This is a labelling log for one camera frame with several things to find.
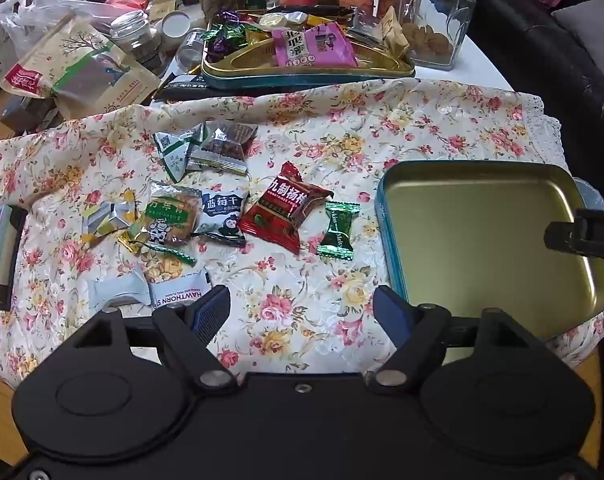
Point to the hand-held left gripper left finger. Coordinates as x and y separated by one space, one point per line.
213 310

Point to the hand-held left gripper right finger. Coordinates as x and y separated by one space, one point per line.
389 312

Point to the green foil candy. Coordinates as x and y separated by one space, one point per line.
338 232

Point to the grey white snack packet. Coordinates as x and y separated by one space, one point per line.
118 290

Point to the silver yellow candy wrapper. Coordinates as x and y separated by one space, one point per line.
107 217

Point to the clear packet of brown dates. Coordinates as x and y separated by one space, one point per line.
224 147

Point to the white snack packet black print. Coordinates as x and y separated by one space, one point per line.
179 290

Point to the white blue snack packet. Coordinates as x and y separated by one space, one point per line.
223 217

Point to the cookie packet with green label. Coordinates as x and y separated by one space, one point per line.
172 215

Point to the gold foil candy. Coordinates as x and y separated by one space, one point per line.
131 241

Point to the red snack packet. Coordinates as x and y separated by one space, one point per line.
282 207

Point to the green white triangular packet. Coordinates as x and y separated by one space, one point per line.
174 152

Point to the black sofa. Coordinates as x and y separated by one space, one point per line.
536 65

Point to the floral tablecloth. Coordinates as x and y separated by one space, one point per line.
362 130

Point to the grey pillow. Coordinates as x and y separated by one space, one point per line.
594 35

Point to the teal gold tin snack tray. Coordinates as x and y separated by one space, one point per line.
302 74

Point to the lying glass jar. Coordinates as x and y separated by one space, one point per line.
192 50

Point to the large glass cookie jar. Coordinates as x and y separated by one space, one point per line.
441 20

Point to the large beige snack bag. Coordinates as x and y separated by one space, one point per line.
82 70

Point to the pile of foil candies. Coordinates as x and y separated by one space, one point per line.
227 35

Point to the pink snack packet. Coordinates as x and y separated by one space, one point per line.
312 45

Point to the beige snack packet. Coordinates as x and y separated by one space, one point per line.
394 32

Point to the white round lid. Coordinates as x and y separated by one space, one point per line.
176 30

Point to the small glass jar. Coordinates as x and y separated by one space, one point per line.
130 32

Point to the clear plastic bag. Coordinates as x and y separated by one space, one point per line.
37 10

